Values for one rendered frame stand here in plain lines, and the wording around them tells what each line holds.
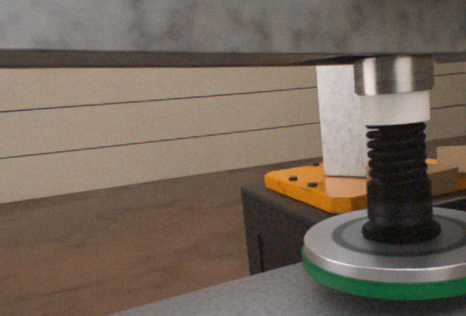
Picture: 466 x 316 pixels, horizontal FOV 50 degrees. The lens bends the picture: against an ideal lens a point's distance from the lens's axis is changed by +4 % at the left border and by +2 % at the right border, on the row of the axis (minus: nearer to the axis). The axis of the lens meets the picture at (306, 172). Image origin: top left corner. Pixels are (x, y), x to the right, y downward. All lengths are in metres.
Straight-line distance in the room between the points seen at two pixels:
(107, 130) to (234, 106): 1.56
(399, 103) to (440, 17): 0.08
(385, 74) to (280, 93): 6.23
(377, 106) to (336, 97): 0.84
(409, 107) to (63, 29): 0.31
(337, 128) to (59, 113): 5.19
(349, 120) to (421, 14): 0.87
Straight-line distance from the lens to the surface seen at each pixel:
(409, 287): 0.44
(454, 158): 1.38
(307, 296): 0.54
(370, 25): 0.41
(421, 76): 0.49
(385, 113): 0.48
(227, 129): 6.48
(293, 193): 1.30
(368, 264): 0.45
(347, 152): 1.33
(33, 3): 0.29
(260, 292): 0.56
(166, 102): 6.34
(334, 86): 1.33
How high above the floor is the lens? 1.04
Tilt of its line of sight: 10 degrees down
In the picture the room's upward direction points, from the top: 5 degrees counter-clockwise
